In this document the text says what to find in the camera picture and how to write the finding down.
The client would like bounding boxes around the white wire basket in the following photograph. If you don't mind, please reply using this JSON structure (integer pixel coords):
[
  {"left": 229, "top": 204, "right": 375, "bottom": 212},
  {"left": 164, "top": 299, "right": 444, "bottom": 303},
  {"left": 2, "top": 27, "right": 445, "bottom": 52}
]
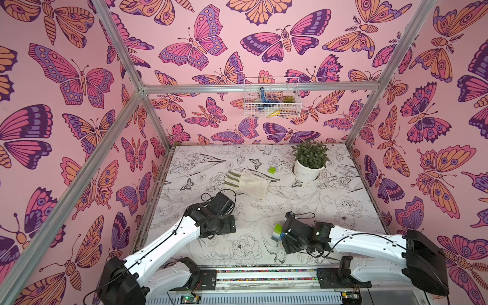
[{"left": 242, "top": 78, "right": 302, "bottom": 119}]

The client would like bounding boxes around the aluminium frame left diagonal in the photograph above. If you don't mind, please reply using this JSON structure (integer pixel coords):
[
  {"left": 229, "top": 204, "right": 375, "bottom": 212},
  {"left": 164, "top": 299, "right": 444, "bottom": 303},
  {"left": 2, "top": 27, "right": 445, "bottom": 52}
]
[{"left": 1, "top": 90, "right": 144, "bottom": 305}]

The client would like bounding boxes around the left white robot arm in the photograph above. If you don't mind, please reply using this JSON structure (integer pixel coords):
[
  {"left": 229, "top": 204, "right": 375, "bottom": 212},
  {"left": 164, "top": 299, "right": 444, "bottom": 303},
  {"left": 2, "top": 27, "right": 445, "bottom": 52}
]
[{"left": 93, "top": 191, "right": 236, "bottom": 304}]

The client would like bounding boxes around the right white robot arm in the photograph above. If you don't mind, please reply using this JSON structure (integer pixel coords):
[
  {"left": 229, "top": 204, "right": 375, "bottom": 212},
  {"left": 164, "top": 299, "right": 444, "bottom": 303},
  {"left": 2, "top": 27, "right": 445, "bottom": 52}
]
[{"left": 282, "top": 212, "right": 449, "bottom": 296}]

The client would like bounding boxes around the potted green plant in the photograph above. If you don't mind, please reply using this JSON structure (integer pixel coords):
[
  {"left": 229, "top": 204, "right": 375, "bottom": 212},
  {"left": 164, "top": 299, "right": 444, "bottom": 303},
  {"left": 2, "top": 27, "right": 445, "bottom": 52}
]
[{"left": 293, "top": 141, "right": 329, "bottom": 182}]

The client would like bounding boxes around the blue toy in basket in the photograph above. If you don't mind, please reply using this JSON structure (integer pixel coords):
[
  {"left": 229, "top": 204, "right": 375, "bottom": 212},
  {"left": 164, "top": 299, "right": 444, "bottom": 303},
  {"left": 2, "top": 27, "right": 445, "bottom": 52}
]
[{"left": 257, "top": 87, "right": 278, "bottom": 111}]

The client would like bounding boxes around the aluminium frame post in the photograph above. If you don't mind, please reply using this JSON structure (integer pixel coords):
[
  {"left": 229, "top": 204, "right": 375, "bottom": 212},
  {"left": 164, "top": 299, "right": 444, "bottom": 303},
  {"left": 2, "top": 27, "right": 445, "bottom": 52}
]
[
  {"left": 92, "top": 1, "right": 171, "bottom": 151},
  {"left": 346, "top": 0, "right": 437, "bottom": 149}
]

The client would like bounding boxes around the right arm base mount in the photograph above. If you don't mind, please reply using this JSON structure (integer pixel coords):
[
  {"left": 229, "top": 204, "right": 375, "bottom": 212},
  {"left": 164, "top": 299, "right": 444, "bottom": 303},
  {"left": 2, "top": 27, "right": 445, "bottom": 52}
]
[{"left": 316, "top": 255, "right": 372, "bottom": 289}]

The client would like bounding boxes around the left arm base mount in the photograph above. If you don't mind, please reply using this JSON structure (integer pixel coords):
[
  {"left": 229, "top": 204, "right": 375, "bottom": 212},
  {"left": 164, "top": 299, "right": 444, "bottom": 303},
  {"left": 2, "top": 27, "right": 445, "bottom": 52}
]
[{"left": 163, "top": 257, "right": 217, "bottom": 291}]

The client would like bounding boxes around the aluminium frame left post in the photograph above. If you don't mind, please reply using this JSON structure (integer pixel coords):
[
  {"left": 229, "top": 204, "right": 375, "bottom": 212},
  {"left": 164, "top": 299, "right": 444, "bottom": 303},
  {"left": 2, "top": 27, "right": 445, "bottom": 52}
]
[{"left": 92, "top": 1, "right": 171, "bottom": 151}]

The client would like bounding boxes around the green circuit board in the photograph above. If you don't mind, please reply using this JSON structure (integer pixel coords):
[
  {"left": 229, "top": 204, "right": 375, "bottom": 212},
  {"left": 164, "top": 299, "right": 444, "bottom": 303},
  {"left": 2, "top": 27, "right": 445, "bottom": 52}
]
[{"left": 180, "top": 295, "right": 201, "bottom": 304}]

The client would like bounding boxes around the aluminium frame back bar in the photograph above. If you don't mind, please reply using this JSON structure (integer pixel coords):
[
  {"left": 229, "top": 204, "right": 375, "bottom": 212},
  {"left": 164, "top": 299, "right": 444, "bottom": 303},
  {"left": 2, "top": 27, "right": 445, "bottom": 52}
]
[{"left": 143, "top": 81, "right": 380, "bottom": 95}]

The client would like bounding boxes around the yellow item in basket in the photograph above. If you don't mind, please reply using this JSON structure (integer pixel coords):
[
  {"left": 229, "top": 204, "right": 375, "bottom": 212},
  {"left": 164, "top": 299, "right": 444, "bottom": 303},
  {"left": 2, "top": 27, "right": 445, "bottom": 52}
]
[{"left": 266, "top": 111, "right": 281, "bottom": 118}]

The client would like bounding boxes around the aluminium frame right post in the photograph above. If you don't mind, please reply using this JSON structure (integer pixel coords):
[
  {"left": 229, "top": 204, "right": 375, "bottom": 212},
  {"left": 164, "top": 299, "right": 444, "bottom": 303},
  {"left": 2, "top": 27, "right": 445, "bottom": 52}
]
[{"left": 346, "top": 0, "right": 437, "bottom": 149}]

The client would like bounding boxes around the small green plant in basket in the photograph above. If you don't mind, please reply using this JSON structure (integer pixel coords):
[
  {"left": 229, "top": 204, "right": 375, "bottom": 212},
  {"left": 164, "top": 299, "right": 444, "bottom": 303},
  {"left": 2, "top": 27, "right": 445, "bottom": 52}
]
[{"left": 282, "top": 95, "right": 296, "bottom": 104}]

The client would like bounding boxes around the beige work glove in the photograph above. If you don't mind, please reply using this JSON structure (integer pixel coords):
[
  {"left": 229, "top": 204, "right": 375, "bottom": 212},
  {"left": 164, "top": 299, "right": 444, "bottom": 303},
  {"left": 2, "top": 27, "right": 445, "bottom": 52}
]
[{"left": 224, "top": 171, "right": 271, "bottom": 200}]

